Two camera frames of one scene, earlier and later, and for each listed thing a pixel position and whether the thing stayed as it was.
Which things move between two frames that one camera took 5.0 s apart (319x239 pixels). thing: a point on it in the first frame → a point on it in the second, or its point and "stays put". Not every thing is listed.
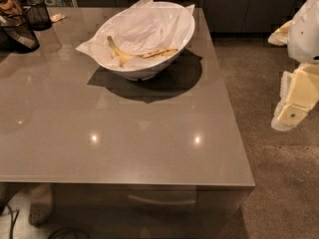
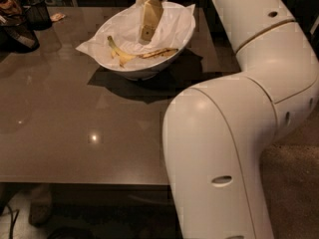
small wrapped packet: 57,17 stays put
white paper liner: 147,25 stays put
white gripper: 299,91 → 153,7
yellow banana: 146,55 stays put
